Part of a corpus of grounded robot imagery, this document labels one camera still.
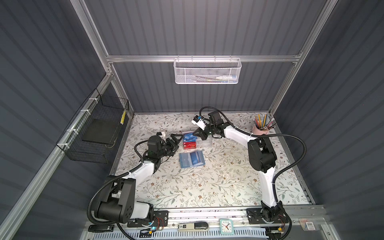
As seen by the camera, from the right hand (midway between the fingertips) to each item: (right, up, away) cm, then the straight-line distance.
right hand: (195, 133), depth 95 cm
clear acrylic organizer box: (+3, -7, +6) cm, 10 cm away
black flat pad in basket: (-47, +3, -22) cm, 52 cm away
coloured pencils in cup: (+45, +8, +5) cm, 46 cm away
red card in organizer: (-4, -8, +4) cm, 10 cm away
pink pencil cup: (+40, +1, +2) cm, 40 cm away
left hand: (-8, -3, -10) cm, 13 cm away
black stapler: (-44, -43, -26) cm, 67 cm away
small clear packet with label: (+53, -42, -25) cm, 73 cm away
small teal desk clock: (+15, -43, -26) cm, 52 cm away
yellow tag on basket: (-41, +10, -13) cm, 44 cm away
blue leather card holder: (-2, -16, -2) cm, 17 cm away
